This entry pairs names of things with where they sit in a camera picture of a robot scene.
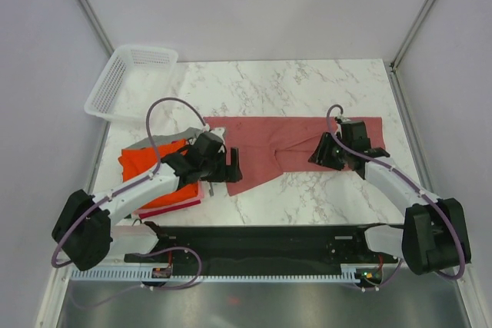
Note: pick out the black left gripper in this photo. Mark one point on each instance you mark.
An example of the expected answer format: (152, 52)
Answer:
(227, 173)

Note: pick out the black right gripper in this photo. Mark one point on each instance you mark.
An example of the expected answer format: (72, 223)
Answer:
(321, 154)

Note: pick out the dusty pink t-shirt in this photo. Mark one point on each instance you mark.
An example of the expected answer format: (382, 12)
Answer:
(270, 146)

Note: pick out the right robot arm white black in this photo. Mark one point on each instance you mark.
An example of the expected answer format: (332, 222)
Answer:
(433, 236)

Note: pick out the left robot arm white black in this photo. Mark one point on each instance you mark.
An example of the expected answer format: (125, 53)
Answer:
(83, 229)

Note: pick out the white folded t-shirt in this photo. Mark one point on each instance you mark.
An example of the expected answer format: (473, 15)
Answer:
(210, 189)

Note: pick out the light pink folded t-shirt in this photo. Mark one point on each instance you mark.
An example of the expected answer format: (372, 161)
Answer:
(186, 197)

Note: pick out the crimson folded t-shirt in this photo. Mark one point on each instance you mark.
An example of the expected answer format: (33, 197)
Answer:
(145, 159)

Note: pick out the white plastic basket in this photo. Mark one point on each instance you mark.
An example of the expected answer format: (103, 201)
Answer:
(134, 77)

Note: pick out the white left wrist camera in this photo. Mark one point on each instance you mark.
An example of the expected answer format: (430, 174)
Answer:
(219, 133)

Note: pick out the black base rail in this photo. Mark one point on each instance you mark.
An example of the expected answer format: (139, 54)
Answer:
(294, 248)

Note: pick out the white slotted cable duct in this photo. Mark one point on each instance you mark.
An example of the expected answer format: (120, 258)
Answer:
(149, 273)

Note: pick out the right aluminium frame post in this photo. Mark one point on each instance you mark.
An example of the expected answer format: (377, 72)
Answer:
(418, 22)

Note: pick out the aluminium frame post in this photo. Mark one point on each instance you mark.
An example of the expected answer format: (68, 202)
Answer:
(96, 26)
(418, 22)

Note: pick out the left aluminium frame post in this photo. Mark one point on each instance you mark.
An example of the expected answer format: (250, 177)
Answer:
(96, 26)

